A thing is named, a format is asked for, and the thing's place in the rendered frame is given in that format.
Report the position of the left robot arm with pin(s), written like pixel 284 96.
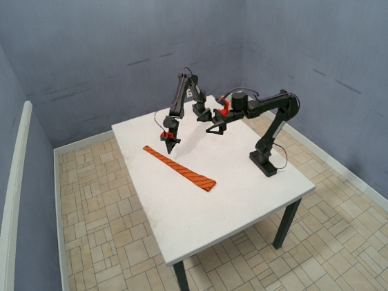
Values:
pixel 241 108

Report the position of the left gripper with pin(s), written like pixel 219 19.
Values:
pixel 217 120

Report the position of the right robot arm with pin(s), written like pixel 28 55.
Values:
pixel 177 111

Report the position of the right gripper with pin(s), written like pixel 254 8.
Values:
pixel 171 140

